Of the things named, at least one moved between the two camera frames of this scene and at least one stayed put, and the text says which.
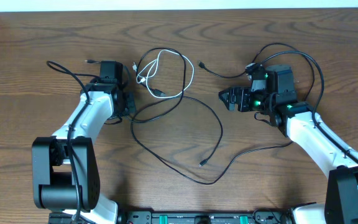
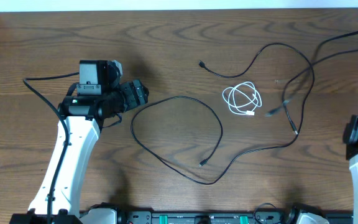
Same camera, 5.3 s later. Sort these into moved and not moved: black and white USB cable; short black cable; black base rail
Moved: short black cable; black and white USB cable
Not moved: black base rail
